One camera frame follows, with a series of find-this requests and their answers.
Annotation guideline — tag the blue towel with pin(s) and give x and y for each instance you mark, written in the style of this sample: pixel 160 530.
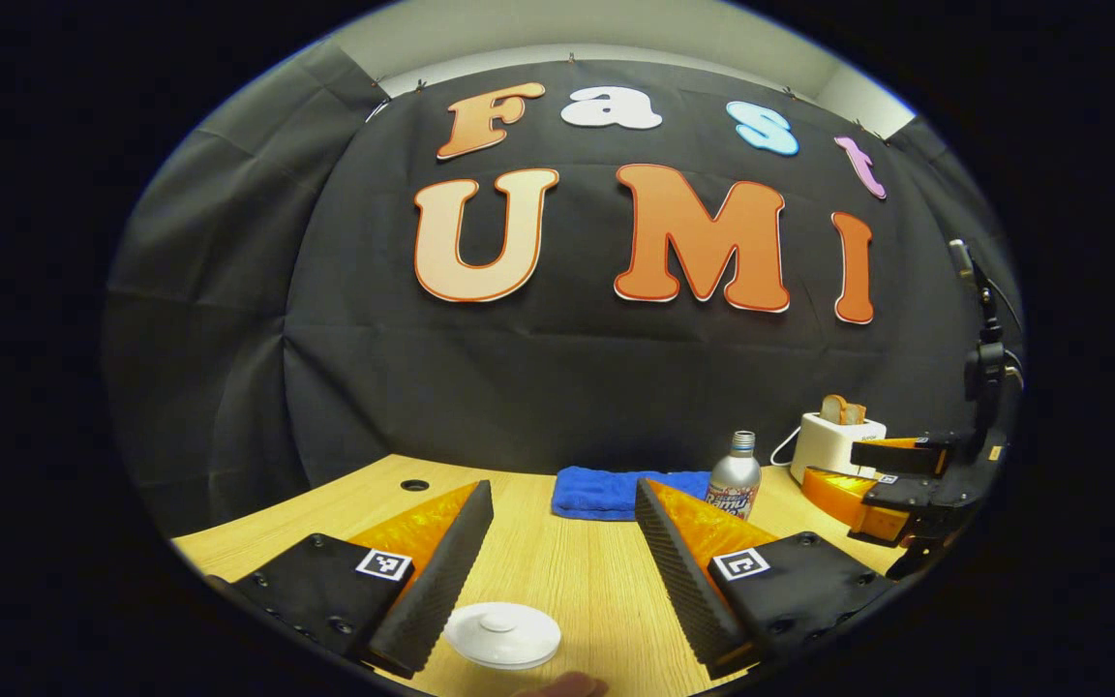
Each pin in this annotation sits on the blue towel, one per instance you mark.
pixel 606 494

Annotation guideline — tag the silver water bottle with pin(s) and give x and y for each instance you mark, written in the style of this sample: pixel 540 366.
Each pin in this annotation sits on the silver water bottle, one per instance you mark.
pixel 737 474

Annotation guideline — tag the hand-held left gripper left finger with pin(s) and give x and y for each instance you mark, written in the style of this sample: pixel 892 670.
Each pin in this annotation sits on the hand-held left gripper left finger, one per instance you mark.
pixel 446 571

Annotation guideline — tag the toast slice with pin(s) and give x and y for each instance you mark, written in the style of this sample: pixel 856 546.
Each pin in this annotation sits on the toast slice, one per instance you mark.
pixel 856 414
pixel 833 409

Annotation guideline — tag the black backdrop cloth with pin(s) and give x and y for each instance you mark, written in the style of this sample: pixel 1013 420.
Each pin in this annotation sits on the black backdrop cloth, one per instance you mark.
pixel 567 387

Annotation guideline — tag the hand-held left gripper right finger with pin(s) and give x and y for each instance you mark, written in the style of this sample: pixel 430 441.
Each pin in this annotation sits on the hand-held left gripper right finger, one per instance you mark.
pixel 678 571

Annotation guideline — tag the white teacup lid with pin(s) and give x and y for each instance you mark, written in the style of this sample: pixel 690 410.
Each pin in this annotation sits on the white teacup lid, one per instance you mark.
pixel 502 634

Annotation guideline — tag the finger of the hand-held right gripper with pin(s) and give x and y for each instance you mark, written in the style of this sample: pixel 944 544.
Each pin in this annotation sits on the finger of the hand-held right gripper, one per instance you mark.
pixel 843 494
pixel 891 457

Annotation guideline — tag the white toaster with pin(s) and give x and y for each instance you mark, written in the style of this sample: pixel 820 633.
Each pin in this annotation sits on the white toaster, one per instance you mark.
pixel 828 445

